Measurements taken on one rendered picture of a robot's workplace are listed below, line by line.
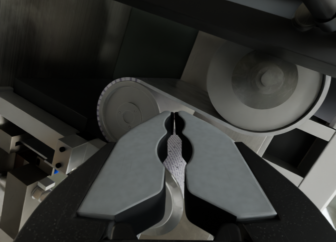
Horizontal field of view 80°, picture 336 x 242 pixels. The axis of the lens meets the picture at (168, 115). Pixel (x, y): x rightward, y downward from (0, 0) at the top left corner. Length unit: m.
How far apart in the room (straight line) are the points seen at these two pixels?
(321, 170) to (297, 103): 0.41
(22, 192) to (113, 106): 0.27
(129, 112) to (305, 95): 0.25
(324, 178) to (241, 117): 0.44
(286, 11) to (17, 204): 0.56
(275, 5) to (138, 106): 0.23
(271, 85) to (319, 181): 0.55
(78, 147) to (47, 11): 0.31
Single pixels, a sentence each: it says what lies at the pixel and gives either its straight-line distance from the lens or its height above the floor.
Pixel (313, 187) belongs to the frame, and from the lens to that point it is 0.71.
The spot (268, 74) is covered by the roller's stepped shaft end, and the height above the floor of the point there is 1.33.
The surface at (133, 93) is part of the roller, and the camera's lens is 0.34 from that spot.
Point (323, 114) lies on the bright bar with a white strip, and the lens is 0.36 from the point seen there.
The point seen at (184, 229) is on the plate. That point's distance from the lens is 0.82.
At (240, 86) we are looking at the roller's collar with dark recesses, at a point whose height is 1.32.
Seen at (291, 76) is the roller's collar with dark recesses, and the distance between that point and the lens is 0.24.
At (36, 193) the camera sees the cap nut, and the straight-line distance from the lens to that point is 0.53.
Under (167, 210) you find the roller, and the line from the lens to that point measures 0.37.
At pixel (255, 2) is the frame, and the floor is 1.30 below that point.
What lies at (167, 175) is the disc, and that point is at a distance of 0.34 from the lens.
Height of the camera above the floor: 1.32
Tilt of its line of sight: 15 degrees down
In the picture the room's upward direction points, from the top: 116 degrees clockwise
